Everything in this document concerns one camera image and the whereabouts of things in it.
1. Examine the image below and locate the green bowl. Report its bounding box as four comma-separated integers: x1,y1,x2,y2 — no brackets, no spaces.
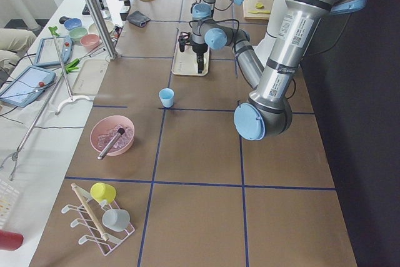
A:
69,27,88,43

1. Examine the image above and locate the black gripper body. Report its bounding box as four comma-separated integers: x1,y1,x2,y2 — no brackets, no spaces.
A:
191,41,208,57

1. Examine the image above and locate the clear cup on rack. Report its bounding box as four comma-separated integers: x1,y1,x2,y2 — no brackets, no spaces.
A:
102,209,130,232

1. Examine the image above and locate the pink bowl with ice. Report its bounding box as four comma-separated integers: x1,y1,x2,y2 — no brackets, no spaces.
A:
90,115,135,156

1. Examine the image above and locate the yellow cup on rack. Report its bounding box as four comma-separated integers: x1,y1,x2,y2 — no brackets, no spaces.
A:
90,182,117,204

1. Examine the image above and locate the aluminium frame post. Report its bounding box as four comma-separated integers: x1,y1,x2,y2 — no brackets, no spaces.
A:
85,0,118,61

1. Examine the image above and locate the blue bowl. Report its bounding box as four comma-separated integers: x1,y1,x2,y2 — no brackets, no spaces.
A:
63,18,82,31

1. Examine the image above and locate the white wire dish rack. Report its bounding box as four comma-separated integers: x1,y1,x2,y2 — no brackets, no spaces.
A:
61,182,136,256

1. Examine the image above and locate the long reacher grabber tool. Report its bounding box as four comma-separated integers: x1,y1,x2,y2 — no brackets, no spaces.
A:
0,25,94,181

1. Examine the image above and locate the cream rabbit tray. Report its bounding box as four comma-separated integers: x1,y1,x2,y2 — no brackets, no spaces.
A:
171,44,210,76

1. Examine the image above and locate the cream bowl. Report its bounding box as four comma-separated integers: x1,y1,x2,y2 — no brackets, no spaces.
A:
87,19,116,37

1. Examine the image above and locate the grey folded cloth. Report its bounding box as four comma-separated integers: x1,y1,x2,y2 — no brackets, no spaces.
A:
126,11,151,28

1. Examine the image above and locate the pink plastic cup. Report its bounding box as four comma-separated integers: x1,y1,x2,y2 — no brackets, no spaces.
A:
180,32,191,44

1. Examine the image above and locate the red cylinder object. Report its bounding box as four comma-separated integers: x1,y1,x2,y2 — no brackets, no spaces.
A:
0,230,24,251

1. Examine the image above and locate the blue teach pendant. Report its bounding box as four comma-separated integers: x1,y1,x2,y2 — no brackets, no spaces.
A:
1,66,56,108
33,36,73,68

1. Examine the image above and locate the wooden rolling pin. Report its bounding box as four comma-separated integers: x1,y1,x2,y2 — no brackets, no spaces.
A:
71,183,109,241

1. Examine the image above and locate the spare white tray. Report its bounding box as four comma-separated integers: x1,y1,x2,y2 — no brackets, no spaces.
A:
72,59,109,96

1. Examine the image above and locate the blue plastic cup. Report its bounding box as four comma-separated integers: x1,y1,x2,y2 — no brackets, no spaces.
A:
159,88,174,108

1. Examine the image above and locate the wooden cutting board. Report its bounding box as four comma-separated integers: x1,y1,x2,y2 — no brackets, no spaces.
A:
242,0,274,21

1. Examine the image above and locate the pink small bowl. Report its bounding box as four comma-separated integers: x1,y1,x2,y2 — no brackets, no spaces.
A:
80,34,100,51

